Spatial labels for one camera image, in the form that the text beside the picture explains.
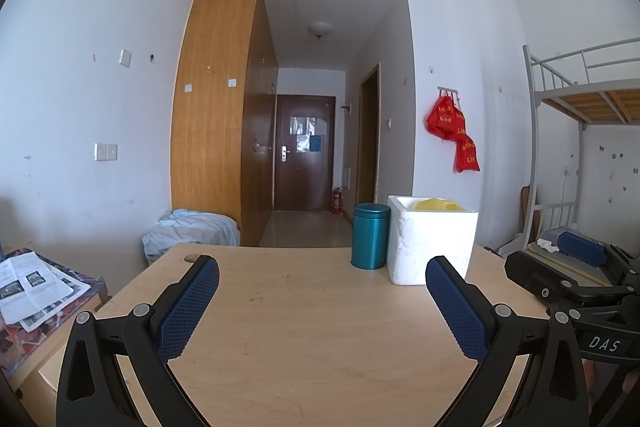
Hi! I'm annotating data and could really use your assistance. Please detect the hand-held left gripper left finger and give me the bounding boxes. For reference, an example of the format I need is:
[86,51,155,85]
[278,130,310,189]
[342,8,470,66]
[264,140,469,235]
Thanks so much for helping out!
[55,254,221,427]

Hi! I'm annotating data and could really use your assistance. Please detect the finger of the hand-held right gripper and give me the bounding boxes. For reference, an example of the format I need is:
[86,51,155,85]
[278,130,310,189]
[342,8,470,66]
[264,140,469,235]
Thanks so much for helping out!
[504,251,638,315]
[557,232,640,289]

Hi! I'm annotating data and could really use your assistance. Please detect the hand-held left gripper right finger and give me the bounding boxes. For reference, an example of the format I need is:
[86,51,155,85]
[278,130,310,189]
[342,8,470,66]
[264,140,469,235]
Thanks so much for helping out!
[425,256,591,427]

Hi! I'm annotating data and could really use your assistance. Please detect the white foam box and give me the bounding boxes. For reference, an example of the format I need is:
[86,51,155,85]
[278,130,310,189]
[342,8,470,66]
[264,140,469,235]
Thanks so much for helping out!
[386,195,480,287]

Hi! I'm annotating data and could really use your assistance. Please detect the yellow foam net sleeve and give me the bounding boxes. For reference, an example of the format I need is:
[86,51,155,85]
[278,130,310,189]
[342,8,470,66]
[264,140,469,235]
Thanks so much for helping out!
[412,198,469,212]

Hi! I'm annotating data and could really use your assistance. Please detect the person's right hand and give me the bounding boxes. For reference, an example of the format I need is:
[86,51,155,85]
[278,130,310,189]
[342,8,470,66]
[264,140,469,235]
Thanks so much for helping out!
[581,358,640,409]

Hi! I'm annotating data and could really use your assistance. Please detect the grey mattress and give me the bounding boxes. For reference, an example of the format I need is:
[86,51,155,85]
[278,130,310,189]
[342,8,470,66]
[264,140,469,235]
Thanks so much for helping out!
[532,227,581,254]

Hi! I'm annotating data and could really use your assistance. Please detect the wooden board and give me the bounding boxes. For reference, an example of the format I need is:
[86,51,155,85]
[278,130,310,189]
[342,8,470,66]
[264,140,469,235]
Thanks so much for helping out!
[520,186,540,241]

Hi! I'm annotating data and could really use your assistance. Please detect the light blue cloth pile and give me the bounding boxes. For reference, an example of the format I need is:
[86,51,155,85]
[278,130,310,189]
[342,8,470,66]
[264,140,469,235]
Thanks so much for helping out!
[142,208,241,266]

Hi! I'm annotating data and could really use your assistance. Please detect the teal tin canister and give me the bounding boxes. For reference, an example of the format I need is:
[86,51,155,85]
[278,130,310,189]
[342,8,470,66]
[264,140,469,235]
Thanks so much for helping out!
[350,203,392,270]

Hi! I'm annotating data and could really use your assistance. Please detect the red plastic bag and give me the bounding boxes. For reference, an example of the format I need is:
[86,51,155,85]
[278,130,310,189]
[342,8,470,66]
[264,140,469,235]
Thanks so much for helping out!
[426,94,469,140]
[454,134,481,174]

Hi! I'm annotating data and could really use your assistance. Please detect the grey metal bunk bed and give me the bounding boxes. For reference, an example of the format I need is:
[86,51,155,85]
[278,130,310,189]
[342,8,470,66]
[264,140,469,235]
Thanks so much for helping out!
[522,38,640,258]

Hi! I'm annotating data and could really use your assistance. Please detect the printed paper sheet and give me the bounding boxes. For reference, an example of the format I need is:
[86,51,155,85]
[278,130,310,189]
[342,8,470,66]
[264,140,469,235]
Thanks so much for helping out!
[0,252,92,333]

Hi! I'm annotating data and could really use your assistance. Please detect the dark brown entrance door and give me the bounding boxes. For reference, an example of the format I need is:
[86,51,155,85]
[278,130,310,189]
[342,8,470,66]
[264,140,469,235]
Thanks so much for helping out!
[273,94,337,212]

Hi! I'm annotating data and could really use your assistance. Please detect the wooden wardrobe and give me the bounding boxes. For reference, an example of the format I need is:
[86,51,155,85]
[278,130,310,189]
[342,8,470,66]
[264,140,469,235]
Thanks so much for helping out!
[171,0,280,249]

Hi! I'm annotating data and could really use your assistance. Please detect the wooden side door frame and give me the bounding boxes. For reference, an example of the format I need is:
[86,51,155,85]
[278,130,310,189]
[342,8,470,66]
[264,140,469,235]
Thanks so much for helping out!
[357,63,382,206]

